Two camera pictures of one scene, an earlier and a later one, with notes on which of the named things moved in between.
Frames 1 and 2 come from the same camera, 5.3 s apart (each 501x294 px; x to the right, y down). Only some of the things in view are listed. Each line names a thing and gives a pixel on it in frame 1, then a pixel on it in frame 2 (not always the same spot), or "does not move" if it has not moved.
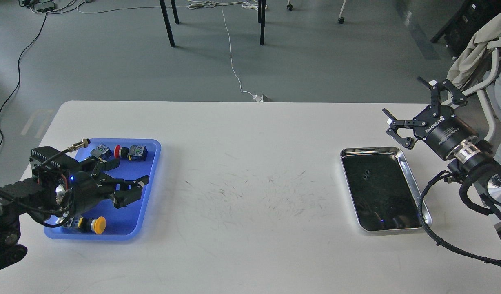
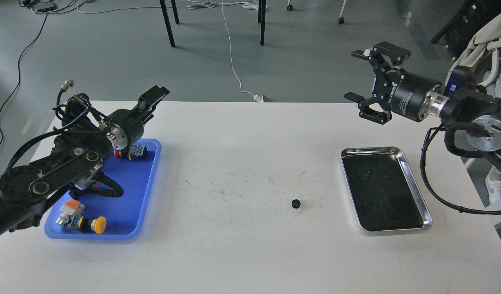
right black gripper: (451, 136) -> (407, 91)
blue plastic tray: (125, 222) does not move
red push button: (136, 153) does not move
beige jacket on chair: (498, 26) does not move
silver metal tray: (384, 193) does not move
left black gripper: (66, 188) -> (131, 122)
